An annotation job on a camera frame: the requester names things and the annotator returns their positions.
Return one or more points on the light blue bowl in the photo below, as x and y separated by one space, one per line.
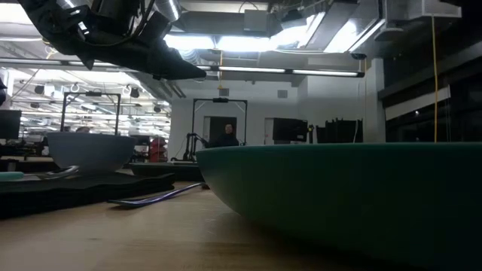
90 152

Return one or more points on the black folding panels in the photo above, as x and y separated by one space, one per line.
339 131

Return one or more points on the red chair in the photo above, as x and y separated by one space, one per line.
157 148

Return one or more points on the iridescent metal fork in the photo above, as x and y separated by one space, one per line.
150 200

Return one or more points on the long ceiling light bar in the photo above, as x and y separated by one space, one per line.
263 70

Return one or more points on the person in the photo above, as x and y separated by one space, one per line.
227 140

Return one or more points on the black napkin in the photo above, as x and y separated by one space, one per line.
75 192

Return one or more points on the small black monitor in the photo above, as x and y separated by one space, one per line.
142 140

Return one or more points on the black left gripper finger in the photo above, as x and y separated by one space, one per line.
150 60

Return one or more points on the green ridged plate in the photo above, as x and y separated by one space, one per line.
339 188

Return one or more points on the grey wall vent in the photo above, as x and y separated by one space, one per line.
282 93
224 92

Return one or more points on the black computer monitor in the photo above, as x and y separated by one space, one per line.
290 130
9 124

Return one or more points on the black monitor stand post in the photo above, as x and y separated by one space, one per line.
311 133

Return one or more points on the black table frame rail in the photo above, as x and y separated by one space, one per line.
30 166

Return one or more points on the silver ceiling duct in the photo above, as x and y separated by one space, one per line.
171 9

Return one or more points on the black background robot arm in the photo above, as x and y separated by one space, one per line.
186 152

